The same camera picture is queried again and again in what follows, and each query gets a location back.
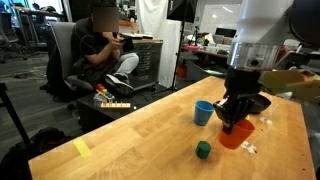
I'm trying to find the white crumpled tape piece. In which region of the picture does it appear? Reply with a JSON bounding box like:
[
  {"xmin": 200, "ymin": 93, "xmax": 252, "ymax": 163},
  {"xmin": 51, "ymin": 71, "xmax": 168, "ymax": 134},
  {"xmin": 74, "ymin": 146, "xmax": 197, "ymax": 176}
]
[{"xmin": 241, "ymin": 140, "xmax": 258, "ymax": 155}]

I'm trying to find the blue plastic cup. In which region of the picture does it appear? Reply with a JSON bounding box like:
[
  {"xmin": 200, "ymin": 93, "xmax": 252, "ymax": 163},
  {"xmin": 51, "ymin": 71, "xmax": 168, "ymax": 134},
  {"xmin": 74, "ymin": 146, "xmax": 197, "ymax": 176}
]
[{"xmin": 193, "ymin": 99, "xmax": 215, "ymax": 127}]

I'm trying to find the grey padded office chair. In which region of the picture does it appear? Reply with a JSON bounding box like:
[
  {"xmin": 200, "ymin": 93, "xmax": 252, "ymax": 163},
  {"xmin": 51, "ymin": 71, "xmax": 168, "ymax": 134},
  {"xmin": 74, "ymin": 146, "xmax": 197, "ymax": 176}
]
[{"xmin": 49, "ymin": 21, "xmax": 97, "ymax": 102}]

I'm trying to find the orange plastic cup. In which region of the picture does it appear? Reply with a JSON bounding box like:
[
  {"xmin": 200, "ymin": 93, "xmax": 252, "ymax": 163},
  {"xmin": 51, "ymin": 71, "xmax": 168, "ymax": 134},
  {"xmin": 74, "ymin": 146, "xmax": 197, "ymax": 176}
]
[{"xmin": 218, "ymin": 118, "xmax": 256, "ymax": 150}]

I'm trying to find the seated person black shirt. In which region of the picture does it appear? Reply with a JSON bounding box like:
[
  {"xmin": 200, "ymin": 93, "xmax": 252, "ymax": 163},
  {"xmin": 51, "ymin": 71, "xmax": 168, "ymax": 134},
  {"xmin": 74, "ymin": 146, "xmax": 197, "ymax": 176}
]
[{"xmin": 69, "ymin": 0, "xmax": 140, "ymax": 97}]

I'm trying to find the white hanging sheet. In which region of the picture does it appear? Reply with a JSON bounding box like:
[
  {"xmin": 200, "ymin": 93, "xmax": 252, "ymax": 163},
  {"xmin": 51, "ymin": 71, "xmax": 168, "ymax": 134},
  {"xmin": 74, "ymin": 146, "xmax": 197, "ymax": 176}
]
[{"xmin": 134, "ymin": 0, "xmax": 183, "ymax": 88}]

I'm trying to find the green wooden block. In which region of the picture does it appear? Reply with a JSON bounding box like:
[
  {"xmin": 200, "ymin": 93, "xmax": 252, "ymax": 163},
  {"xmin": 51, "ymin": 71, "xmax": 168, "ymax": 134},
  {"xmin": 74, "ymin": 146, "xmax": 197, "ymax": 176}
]
[{"xmin": 194, "ymin": 140, "xmax": 213, "ymax": 160}]

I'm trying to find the black softbox light stand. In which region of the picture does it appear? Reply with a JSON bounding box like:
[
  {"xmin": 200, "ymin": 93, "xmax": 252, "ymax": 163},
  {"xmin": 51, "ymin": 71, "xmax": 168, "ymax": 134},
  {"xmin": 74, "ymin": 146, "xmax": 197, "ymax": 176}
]
[{"xmin": 151, "ymin": 0, "xmax": 198, "ymax": 96}]

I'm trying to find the black low side table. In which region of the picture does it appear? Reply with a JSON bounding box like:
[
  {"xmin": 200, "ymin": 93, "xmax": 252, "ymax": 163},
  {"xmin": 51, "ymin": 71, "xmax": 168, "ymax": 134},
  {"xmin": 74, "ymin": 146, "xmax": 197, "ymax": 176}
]
[{"xmin": 76, "ymin": 92, "xmax": 143, "ymax": 132}]

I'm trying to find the small white tape piece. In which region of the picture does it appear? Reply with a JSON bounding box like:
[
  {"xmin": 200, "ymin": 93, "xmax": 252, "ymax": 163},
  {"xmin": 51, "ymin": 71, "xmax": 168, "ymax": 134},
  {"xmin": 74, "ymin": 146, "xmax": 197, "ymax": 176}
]
[{"xmin": 259, "ymin": 116, "xmax": 273, "ymax": 126}]

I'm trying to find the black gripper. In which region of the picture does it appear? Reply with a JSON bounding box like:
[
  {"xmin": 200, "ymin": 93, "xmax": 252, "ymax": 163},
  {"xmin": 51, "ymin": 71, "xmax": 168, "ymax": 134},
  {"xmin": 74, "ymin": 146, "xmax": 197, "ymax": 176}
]
[{"xmin": 213, "ymin": 66, "xmax": 263, "ymax": 136}]

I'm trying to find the black backpack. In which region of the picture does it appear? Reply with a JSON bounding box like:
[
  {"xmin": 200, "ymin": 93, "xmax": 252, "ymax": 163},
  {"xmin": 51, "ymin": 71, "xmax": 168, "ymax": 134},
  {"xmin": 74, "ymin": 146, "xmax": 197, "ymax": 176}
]
[{"xmin": 0, "ymin": 126, "xmax": 74, "ymax": 180}]

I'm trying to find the red bucket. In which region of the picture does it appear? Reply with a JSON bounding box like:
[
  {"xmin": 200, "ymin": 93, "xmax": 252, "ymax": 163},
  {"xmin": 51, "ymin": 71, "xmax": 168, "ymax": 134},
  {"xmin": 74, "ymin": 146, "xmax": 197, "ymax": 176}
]
[{"xmin": 176, "ymin": 64, "xmax": 188, "ymax": 80}]

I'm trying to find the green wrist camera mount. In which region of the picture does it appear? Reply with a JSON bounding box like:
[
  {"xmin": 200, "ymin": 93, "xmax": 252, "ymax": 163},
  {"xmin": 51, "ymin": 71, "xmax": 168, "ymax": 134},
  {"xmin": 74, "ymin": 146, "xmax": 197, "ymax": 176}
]
[{"xmin": 258, "ymin": 68, "xmax": 320, "ymax": 103}]

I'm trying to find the grey drawer cabinet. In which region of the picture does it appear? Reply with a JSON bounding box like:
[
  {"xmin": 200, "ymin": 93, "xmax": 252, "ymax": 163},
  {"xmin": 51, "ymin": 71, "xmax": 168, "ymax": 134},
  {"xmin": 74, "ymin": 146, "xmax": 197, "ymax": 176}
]
[{"xmin": 127, "ymin": 38, "xmax": 164, "ymax": 92}]

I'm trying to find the black bowl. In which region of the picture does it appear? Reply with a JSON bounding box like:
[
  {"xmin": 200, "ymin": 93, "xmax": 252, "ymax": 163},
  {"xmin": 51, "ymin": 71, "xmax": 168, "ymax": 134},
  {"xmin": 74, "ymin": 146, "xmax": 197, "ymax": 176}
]
[{"xmin": 248, "ymin": 92, "xmax": 272, "ymax": 115}]

